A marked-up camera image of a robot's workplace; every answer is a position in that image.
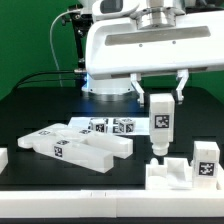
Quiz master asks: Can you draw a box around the white tagged cube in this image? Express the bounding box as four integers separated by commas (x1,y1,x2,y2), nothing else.
90,119,106,133
118,118,135,134

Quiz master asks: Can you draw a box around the white front fence bar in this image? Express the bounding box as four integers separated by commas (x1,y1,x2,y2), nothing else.
0,190,224,218

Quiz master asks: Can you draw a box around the white tagged cube left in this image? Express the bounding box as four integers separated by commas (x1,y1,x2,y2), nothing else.
90,119,106,133

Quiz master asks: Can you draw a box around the white tagged flat plate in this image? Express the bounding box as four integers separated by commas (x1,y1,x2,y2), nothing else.
69,117,149,135

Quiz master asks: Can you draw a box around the white chair back frame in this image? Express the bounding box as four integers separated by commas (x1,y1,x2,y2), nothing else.
17,124,133,173

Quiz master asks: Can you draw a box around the white fence bar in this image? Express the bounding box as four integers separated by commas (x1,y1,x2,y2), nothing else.
0,190,224,218
0,148,8,174

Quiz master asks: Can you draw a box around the white left fence bar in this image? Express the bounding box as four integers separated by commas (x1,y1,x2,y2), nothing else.
0,148,8,174

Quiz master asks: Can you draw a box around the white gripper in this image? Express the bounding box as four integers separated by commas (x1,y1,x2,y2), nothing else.
85,0,224,106

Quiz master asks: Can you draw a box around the white tagged cube right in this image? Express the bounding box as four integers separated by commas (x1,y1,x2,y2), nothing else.
118,118,135,134

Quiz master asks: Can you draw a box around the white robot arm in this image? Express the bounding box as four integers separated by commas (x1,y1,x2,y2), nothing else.
80,0,224,102

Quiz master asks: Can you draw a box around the black base cable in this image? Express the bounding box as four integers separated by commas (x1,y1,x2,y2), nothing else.
12,69,87,93

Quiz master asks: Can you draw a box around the white chair seat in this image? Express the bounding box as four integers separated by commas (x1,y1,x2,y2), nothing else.
145,157,224,191

